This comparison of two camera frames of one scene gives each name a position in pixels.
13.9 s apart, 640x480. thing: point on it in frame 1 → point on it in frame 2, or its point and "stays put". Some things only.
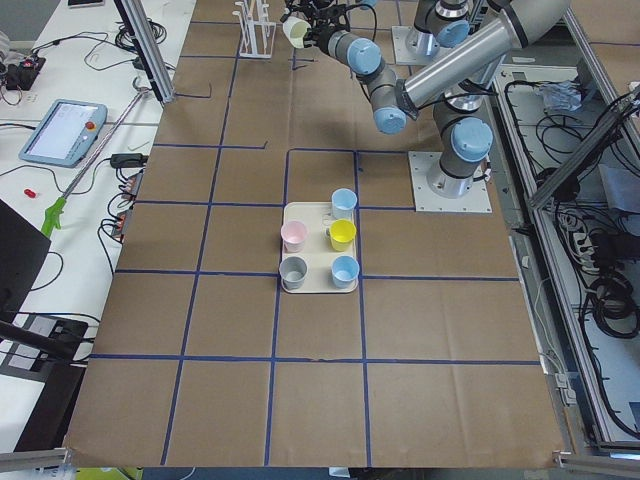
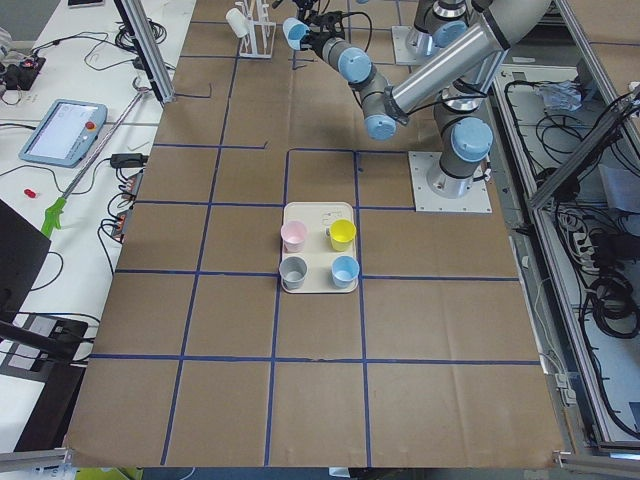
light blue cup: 343,201 → 294,29
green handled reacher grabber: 53,216 stays put
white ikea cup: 296,29 → 238,22
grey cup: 292,271 stays put
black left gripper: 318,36 stays put
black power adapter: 128,160 stays put
